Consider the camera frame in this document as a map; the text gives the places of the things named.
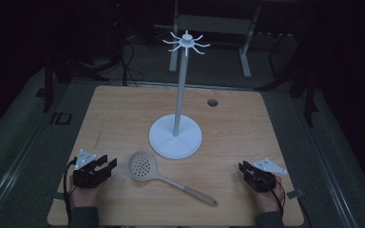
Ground grey slotted spoon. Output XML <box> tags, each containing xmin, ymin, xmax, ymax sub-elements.
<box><xmin>127</xmin><ymin>150</ymin><xmax>220</xmax><ymax>207</ymax></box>

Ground black floor cables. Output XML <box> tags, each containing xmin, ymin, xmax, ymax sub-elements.
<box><xmin>107</xmin><ymin>31</ymin><xmax>146</xmax><ymax>87</ymax></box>

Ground black metal stand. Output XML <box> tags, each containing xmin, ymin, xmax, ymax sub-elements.
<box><xmin>41</xmin><ymin>47</ymin><xmax>110</xmax><ymax>114</ymax></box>
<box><xmin>259</xmin><ymin>28</ymin><xmax>320</xmax><ymax>128</ymax></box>

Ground person's right hand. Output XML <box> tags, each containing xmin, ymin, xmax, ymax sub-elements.
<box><xmin>252</xmin><ymin>176</ymin><xmax>285</xmax><ymax>215</ymax></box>

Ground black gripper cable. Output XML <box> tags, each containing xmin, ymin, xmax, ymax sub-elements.
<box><xmin>271</xmin><ymin>176</ymin><xmax>287</xmax><ymax>219</ymax></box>
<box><xmin>62</xmin><ymin>157</ymin><xmax>78</xmax><ymax>228</ymax></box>

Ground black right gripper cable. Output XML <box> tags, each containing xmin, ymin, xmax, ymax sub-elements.
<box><xmin>271</xmin><ymin>176</ymin><xmax>287</xmax><ymax>219</ymax></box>

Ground white metal desk frame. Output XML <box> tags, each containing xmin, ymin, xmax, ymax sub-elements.
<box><xmin>168</xmin><ymin>0</ymin><xmax>263</xmax><ymax>80</ymax></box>

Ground white utensil rack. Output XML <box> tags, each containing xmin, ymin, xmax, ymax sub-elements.
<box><xmin>148</xmin><ymin>29</ymin><xmax>212</xmax><ymax>161</ymax></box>

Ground person's left hand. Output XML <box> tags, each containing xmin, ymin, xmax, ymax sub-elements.
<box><xmin>68</xmin><ymin>175</ymin><xmax>107</xmax><ymax>211</ymax></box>

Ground black floor socket box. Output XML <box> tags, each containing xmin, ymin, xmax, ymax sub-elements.
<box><xmin>49</xmin><ymin>111</ymin><xmax>73</xmax><ymax>125</ymax></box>

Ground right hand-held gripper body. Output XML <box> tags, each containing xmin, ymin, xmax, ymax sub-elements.
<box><xmin>246</xmin><ymin>157</ymin><xmax>289</xmax><ymax>193</ymax></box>

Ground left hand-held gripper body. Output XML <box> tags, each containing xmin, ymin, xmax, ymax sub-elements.
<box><xmin>72</xmin><ymin>148</ymin><xmax>113</xmax><ymax>189</ymax></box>

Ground grey tape piece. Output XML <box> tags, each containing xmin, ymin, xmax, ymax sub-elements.
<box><xmin>286</xmin><ymin>188</ymin><xmax>305</xmax><ymax>200</ymax></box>

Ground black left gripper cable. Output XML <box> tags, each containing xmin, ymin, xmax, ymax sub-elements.
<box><xmin>62</xmin><ymin>157</ymin><xmax>78</xmax><ymax>228</ymax></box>

